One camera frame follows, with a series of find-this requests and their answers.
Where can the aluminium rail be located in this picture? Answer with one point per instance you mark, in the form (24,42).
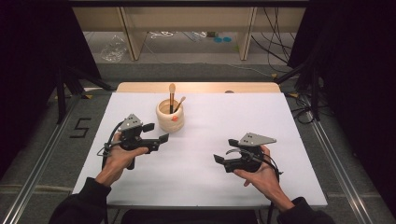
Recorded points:
(339,174)
(37,174)

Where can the black metal stand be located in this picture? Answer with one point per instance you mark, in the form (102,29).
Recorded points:
(316,99)
(61,99)

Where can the clear plastic bag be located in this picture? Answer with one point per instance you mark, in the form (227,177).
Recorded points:
(113,49)

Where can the blue round lid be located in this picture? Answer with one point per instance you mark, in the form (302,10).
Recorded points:
(227,39)
(218,39)

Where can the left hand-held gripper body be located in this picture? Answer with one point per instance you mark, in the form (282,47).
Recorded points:
(132,140)

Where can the light wooden desk frame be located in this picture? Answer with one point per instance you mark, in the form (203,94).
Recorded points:
(130,31)

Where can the cream ribbed brush holder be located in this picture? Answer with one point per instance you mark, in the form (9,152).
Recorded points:
(170,123)

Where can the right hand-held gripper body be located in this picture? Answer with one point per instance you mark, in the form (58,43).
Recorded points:
(250,152)

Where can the person's left hand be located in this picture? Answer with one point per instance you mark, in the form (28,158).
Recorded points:
(118,163)

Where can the black curtain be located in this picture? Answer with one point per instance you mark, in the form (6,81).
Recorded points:
(358,77)
(31,62)

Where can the person's right hand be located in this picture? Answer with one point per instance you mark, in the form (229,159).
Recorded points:
(264,177)

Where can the white foam board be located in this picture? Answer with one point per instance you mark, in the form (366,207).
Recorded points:
(193,177)

